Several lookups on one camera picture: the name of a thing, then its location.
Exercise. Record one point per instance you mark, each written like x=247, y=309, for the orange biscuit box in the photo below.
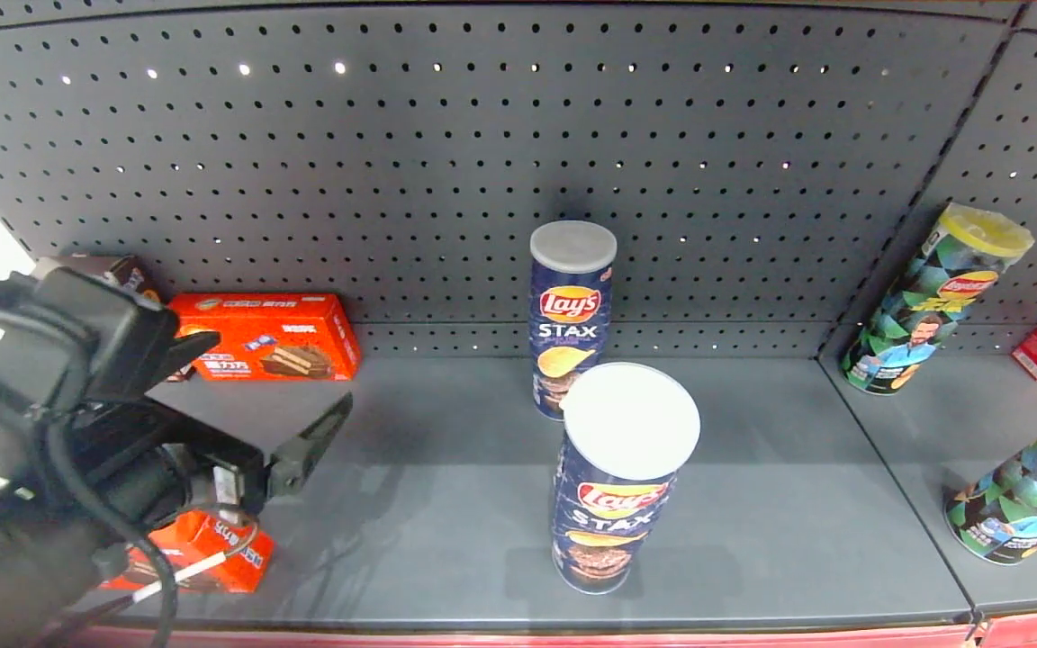
x=212, y=553
x=266, y=337

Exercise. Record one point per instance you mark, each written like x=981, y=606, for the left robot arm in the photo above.
x=5, y=576

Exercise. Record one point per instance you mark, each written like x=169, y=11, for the blue chip can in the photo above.
x=570, y=315
x=617, y=486

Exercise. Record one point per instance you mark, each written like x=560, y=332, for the green patterned chip can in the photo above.
x=928, y=306
x=1027, y=499

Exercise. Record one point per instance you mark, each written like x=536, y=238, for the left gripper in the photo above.
x=158, y=468

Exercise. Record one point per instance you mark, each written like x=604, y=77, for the grey shop shelf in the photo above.
x=752, y=180

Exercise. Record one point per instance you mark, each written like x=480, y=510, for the brown snack box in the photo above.
x=127, y=272

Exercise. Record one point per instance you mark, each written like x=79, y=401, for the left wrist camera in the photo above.
x=77, y=333

